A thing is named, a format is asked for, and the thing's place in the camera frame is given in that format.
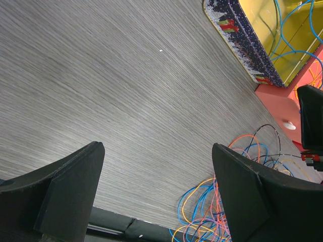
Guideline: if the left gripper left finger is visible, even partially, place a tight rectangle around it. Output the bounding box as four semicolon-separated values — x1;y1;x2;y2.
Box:
1;142;105;241

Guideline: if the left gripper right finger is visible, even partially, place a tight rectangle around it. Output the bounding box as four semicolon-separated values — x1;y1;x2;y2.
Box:
212;143;322;241

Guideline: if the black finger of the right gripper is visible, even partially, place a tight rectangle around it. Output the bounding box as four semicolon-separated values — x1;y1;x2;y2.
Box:
297;85;323;150

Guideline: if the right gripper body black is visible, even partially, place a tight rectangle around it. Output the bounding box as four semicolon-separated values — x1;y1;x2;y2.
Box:
301;150;322;172

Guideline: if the coloured wires pile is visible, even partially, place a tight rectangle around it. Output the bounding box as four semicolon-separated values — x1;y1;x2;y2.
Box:
169;124;313;242

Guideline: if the blue wire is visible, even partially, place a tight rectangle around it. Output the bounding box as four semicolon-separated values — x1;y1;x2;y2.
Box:
267;0;323;63

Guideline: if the salmon pink box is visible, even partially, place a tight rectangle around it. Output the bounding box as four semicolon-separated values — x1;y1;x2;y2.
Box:
255;57;322;146

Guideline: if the gold tin box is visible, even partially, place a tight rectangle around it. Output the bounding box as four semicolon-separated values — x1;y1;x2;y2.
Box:
202;1;322;89

